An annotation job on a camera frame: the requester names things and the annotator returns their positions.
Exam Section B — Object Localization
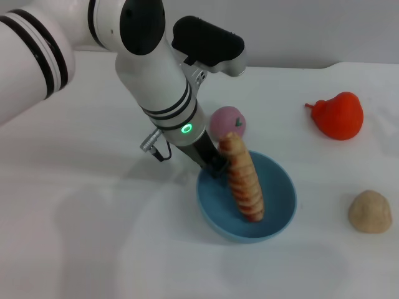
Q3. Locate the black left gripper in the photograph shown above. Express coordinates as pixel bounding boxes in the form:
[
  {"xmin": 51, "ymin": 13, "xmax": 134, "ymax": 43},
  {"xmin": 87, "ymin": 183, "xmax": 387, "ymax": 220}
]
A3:
[{"xmin": 183, "ymin": 130, "xmax": 231, "ymax": 180}]

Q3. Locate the orange striped bread loaf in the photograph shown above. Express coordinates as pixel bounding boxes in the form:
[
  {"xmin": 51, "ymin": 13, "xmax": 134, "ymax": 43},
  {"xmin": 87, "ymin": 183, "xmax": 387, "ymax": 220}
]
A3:
[{"xmin": 217, "ymin": 131, "xmax": 266, "ymax": 222}]

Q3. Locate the blue plastic bowl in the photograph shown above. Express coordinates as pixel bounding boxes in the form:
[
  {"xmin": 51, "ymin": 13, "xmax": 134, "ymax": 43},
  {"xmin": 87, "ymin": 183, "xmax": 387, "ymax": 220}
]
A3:
[{"xmin": 195, "ymin": 150, "xmax": 297, "ymax": 244}]

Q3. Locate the pink toy peach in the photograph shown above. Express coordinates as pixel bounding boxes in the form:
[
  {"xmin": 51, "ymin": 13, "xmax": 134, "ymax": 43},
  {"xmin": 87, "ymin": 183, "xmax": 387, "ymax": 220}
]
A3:
[{"xmin": 209, "ymin": 105, "xmax": 248, "ymax": 143}]

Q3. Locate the red pepper toy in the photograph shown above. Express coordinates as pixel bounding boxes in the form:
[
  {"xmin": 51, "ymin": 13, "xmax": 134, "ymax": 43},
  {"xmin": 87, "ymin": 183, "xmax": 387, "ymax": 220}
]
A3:
[{"xmin": 304, "ymin": 92, "xmax": 364, "ymax": 141}]

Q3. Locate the beige round bun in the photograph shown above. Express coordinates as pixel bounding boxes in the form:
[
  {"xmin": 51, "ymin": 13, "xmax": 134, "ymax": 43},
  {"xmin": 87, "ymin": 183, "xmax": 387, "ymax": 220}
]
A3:
[{"xmin": 348, "ymin": 189, "xmax": 393, "ymax": 233}]

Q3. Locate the left arm connector cable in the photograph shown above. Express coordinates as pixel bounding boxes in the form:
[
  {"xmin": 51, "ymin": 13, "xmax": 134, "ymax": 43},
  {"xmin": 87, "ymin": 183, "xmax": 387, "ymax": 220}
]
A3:
[{"xmin": 139, "ymin": 129, "xmax": 172, "ymax": 163}]

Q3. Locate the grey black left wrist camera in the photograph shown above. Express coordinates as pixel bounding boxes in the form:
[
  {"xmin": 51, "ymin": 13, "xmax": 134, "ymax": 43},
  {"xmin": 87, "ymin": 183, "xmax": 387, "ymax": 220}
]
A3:
[{"xmin": 171, "ymin": 16, "xmax": 248, "ymax": 78}]

